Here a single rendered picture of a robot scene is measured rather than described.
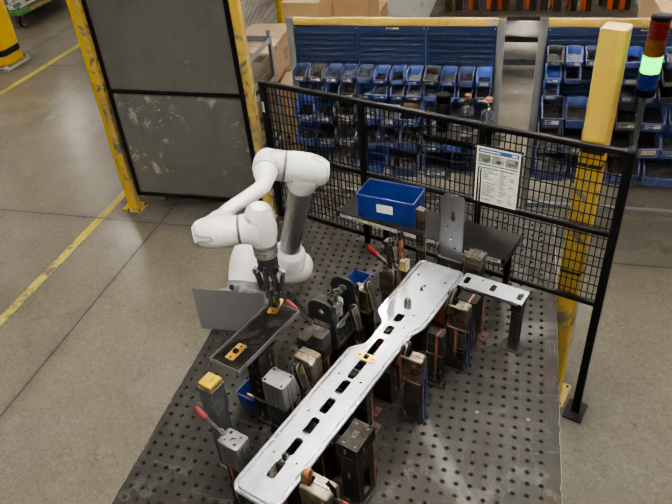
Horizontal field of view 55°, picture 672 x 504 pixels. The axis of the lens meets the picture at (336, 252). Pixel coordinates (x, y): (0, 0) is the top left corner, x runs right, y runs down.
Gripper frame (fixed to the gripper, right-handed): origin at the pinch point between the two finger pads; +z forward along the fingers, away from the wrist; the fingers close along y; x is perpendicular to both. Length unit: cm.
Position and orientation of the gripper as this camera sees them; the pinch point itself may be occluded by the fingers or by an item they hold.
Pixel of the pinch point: (273, 298)
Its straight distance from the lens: 246.3
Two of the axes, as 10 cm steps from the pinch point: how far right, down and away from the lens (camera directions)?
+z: 0.7, 8.0, 5.9
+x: 2.6, -5.9, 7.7
